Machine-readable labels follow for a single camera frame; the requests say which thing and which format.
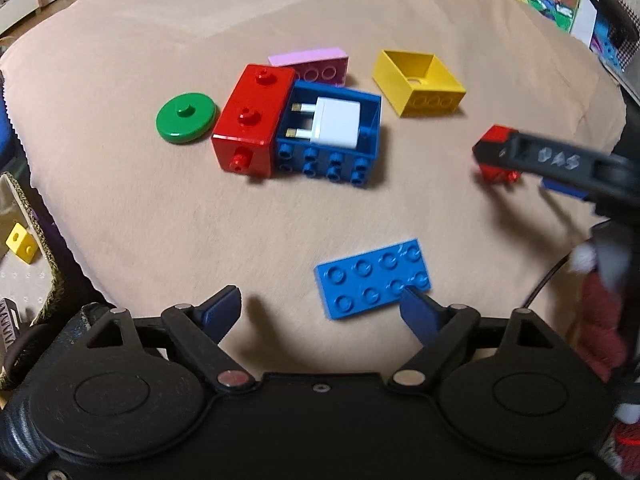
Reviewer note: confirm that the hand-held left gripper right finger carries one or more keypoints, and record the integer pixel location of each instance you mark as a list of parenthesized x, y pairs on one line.
[(417, 312)]

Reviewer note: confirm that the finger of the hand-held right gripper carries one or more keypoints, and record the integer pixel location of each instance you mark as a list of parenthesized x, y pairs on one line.
[(545, 157)]

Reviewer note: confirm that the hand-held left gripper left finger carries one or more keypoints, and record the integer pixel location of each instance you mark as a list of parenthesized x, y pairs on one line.
[(220, 310)]

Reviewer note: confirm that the small red building brick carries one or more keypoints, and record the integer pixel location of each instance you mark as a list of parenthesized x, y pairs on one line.
[(492, 135)]

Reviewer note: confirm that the yellow hollow building brick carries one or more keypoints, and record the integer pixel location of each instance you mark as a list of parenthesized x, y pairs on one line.
[(435, 102)]

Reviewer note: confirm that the large red building brick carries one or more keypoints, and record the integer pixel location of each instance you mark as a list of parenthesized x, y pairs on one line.
[(235, 152)]

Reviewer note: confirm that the blue hollow building brick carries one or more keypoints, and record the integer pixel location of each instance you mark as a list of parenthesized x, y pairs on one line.
[(320, 160)]

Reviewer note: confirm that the beige fabric basket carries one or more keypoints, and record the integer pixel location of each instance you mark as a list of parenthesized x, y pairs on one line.
[(30, 280)]

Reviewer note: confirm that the pink building brick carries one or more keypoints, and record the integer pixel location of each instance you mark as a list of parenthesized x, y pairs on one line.
[(310, 56)]

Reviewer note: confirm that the flat blue studded plate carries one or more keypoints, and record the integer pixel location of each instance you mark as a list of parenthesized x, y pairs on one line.
[(365, 280)]

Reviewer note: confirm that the red and grey fuzzy cloth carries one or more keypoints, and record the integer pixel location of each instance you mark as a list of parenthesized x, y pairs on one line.
[(600, 320)]

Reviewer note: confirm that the beige blanket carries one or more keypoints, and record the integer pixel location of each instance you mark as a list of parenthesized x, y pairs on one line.
[(150, 210)]

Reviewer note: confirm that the blue printed box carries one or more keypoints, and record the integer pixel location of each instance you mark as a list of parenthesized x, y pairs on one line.
[(607, 40)]

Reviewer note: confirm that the dark zigzag-edged cloth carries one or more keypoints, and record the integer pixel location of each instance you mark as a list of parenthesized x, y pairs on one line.
[(55, 230)]

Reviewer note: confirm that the green plastic disc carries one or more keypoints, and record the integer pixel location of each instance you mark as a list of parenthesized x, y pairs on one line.
[(180, 122)]

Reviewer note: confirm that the small yellow cube brick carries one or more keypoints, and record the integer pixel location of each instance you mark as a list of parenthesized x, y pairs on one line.
[(22, 247)]

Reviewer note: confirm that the white charger plug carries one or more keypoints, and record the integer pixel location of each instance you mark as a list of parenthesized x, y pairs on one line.
[(335, 122)]

